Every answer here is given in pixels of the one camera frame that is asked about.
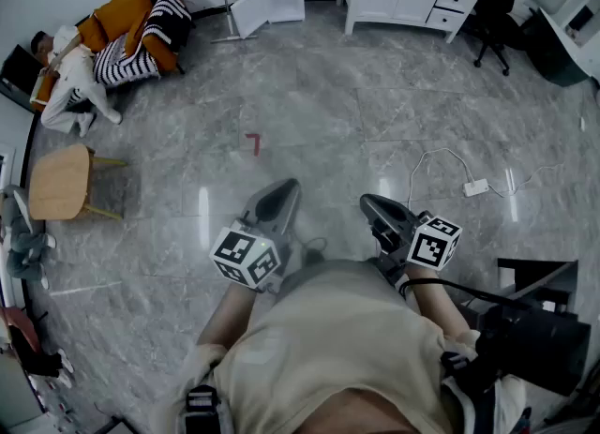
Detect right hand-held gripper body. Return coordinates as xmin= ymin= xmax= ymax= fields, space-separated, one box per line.
xmin=372 ymin=210 xmax=463 ymax=286

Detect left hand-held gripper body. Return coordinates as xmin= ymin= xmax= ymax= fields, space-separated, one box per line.
xmin=209 ymin=217 xmax=296 ymax=295

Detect person's left forearm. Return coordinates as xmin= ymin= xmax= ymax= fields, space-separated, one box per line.
xmin=196 ymin=277 xmax=258 ymax=350

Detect black shoulder bag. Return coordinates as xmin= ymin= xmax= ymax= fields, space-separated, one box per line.
xmin=472 ymin=303 xmax=592 ymax=398

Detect person's right forearm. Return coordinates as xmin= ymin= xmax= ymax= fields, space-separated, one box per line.
xmin=402 ymin=265 xmax=473 ymax=340

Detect person's left leg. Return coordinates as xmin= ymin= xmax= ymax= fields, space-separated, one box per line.
xmin=299 ymin=237 xmax=329 ymax=267

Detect white power strip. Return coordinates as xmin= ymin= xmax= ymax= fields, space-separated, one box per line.
xmin=462 ymin=177 xmax=490 ymax=198

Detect person's beige shirt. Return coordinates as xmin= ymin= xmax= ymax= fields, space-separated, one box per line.
xmin=154 ymin=258 xmax=529 ymax=434

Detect black white striped cushion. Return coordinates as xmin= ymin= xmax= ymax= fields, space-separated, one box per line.
xmin=92 ymin=33 xmax=160 ymax=86

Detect wooden side table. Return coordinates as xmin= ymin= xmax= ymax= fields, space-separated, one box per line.
xmin=27 ymin=143 xmax=128 ymax=222

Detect black blanket white scalloped stripes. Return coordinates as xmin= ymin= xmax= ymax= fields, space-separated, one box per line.
xmin=140 ymin=0 xmax=193 ymax=49

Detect white desk with dark panel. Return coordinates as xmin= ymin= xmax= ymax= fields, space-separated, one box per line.
xmin=519 ymin=0 xmax=600 ymax=89

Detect black office chair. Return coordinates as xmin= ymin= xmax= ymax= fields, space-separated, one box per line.
xmin=461 ymin=0 xmax=529 ymax=77

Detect orange sofa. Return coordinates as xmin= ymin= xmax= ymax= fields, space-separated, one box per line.
xmin=30 ymin=0 xmax=187 ymax=112

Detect black flat screen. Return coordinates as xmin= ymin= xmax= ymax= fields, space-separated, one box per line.
xmin=0 ymin=44 xmax=46 ymax=114

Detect thick black cable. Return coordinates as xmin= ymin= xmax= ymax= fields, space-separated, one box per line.
xmin=397 ymin=277 xmax=531 ymax=311

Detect white power cable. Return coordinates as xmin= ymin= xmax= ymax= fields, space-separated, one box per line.
xmin=487 ymin=162 xmax=566 ymax=200
xmin=406 ymin=147 xmax=473 ymax=211

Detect black shelf frame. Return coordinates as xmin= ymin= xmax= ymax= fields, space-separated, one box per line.
xmin=496 ymin=257 xmax=578 ymax=312

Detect black harness strap buckle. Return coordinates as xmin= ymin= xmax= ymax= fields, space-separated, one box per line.
xmin=440 ymin=350 xmax=479 ymax=375
xmin=185 ymin=383 xmax=221 ymax=434

